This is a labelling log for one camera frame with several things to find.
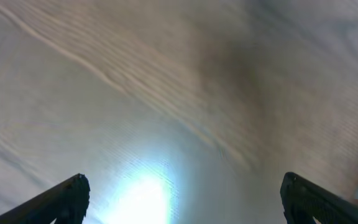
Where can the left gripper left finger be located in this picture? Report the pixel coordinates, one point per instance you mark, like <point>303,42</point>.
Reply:
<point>65,203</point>

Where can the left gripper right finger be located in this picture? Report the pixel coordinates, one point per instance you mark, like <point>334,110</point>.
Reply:
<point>307,203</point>

